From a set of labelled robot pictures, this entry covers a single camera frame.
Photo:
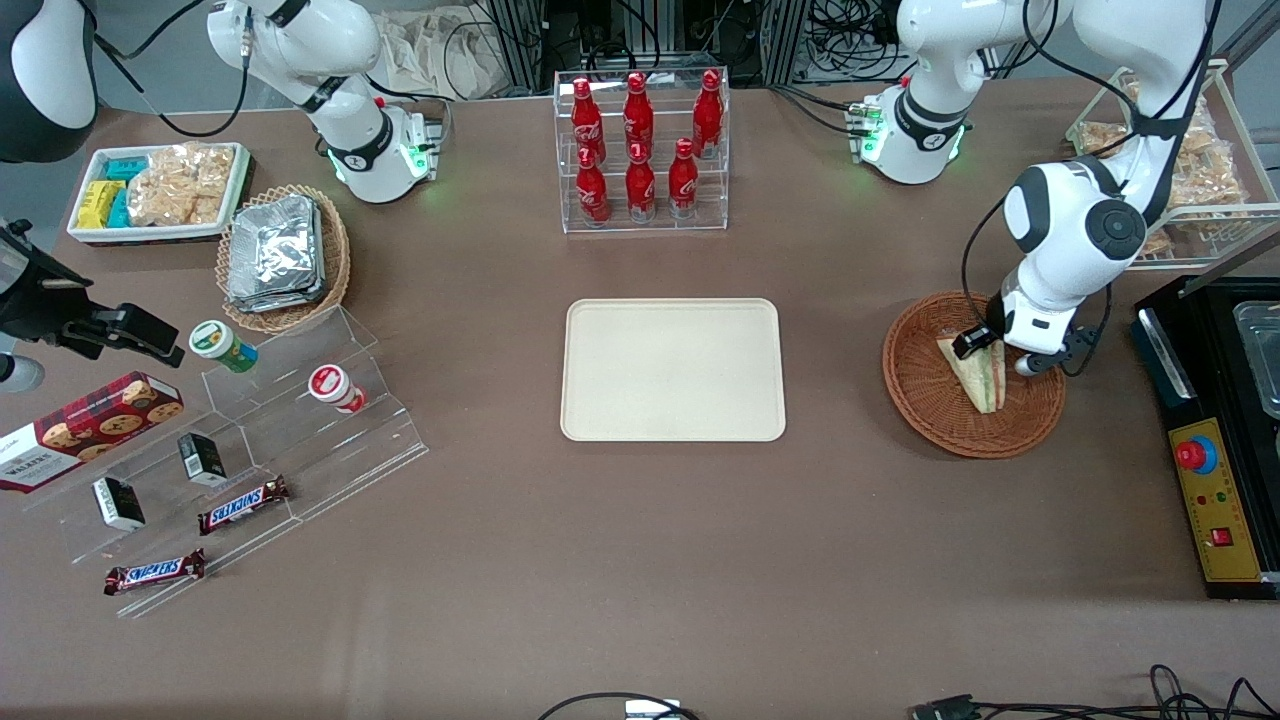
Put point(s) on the red cola bottle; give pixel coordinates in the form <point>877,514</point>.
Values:
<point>708,115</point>
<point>640,188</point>
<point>683,182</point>
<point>592,190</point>
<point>584,120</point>
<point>638,115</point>

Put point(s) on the black machine yellow control panel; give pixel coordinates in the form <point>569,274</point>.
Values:
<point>1215,520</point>

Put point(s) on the green lid snack cup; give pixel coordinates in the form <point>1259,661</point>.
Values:
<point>218,343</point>

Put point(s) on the small black box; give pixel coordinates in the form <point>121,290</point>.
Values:
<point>202,458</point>
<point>118,503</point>

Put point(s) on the clear acrylic bottle rack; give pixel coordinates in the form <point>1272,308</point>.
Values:
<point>660,225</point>

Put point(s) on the brown chocolate bar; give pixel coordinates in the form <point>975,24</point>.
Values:
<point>155,572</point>
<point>243,506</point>

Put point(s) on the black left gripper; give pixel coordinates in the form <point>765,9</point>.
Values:
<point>978,339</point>

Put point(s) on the clear acrylic stepped stand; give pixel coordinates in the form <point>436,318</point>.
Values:
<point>330,460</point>

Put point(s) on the silver foil pack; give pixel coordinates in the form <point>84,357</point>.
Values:
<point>275,255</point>

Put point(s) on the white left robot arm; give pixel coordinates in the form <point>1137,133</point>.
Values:
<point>1060,230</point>

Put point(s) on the red tartan cookie box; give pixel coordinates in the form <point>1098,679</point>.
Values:
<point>90,430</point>

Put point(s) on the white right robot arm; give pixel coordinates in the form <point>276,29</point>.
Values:
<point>320,50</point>

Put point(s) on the clear bagged pastry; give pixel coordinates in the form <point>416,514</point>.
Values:
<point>1210,170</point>
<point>1100,138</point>

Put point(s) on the triangle sandwich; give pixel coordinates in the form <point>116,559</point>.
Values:
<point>982,385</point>

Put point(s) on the beige plastic tray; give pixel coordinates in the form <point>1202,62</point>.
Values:
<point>670,370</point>

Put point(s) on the small white device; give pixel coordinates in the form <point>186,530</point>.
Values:
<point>652,710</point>

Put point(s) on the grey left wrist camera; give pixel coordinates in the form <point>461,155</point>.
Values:
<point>1035,364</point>

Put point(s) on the white rectangular snack tray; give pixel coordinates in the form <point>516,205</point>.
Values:
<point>150,232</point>

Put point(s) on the teal snack packet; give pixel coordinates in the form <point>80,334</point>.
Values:
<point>120,210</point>
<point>125,168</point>

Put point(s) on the oval tan wicker basket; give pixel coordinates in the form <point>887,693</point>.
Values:
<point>335,260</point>

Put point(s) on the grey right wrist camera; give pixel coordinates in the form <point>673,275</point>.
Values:
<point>18,374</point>

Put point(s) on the aluminium frame rack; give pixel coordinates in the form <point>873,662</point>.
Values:
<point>520,40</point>

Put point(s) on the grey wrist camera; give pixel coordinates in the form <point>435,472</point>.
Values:
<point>18,374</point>
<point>1035,364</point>

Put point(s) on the round brown wicker basket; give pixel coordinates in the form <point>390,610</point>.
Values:
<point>920,390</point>

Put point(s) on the beige cloth bag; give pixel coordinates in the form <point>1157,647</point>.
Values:
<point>430,55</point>

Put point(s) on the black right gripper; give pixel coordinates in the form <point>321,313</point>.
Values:
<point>42,305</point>

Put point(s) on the clear bag of crackers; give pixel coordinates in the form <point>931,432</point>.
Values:
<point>180,185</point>

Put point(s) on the yellow snack packet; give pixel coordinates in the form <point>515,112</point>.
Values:
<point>100,192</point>
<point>93,216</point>

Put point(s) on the red lid snack cup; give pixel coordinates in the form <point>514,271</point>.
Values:
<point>332,386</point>

